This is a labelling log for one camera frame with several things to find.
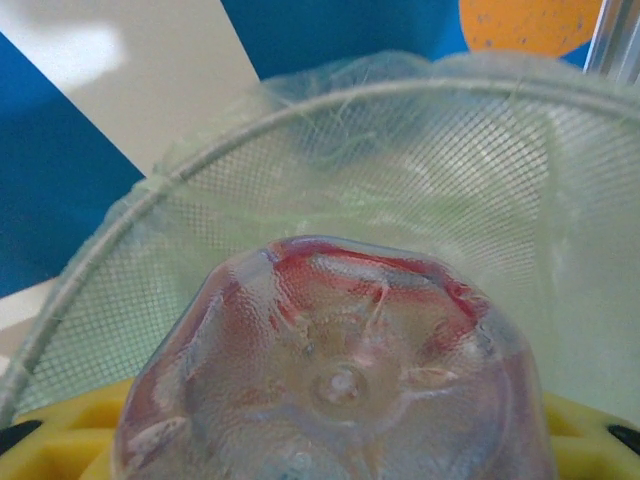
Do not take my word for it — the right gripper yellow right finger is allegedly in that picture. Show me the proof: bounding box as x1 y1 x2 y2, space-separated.
542 391 640 480

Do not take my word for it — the round mesh bin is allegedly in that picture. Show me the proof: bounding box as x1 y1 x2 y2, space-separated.
0 49 640 426

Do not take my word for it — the aluminium frame post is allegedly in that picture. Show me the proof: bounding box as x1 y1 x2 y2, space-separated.
582 0 640 84

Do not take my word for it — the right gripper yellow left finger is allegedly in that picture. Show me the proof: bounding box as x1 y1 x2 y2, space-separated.
0 377 134 480

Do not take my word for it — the clear bottle red blue label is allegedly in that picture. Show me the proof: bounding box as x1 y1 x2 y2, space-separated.
110 234 559 480

